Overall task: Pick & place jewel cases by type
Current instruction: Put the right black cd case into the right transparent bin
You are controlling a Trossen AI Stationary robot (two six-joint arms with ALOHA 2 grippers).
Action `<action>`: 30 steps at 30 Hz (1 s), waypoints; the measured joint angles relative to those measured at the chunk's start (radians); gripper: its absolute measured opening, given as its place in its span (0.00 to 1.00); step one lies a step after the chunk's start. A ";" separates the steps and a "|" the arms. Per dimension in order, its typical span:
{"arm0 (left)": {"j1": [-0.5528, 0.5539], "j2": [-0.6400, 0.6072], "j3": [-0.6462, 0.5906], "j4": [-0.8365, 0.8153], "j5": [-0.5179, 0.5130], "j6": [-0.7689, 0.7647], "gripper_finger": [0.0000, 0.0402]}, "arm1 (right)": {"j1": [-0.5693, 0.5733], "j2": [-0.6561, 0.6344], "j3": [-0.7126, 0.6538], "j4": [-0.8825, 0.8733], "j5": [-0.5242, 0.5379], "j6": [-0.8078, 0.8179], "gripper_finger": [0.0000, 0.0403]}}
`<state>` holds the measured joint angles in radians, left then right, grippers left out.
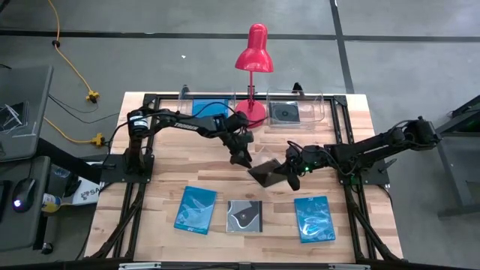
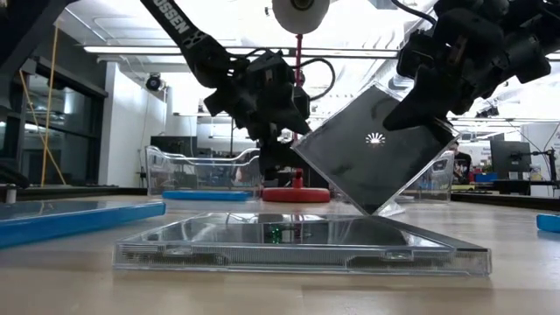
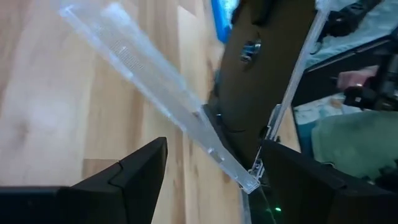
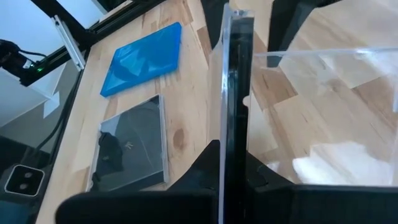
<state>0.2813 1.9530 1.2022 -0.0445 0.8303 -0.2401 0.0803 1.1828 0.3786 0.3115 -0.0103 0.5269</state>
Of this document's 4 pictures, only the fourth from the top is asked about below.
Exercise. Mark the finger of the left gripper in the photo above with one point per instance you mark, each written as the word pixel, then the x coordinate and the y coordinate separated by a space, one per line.
pixel 283 25
pixel 216 18

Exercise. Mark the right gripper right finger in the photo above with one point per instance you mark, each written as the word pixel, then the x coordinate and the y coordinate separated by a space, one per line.
pixel 311 205

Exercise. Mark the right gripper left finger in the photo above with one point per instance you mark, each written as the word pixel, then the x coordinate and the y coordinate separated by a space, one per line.
pixel 140 208

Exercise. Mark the clear jewel case black tray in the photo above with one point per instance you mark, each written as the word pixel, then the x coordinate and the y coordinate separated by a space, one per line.
pixel 237 93

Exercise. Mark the blue plastic disc case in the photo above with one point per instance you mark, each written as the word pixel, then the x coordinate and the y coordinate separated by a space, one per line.
pixel 143 59

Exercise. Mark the clear jewel case grey insert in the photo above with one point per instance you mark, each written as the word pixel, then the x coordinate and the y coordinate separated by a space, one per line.
pixel 130 149

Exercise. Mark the black device with green light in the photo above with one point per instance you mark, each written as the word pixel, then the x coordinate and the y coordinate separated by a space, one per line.
pixel 15 59

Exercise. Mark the black table-level camera box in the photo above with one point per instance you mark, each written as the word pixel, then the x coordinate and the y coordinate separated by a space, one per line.
pixel 24 180

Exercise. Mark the aluminium frame bracket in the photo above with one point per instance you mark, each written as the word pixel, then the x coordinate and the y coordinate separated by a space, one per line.
pixel 70 46

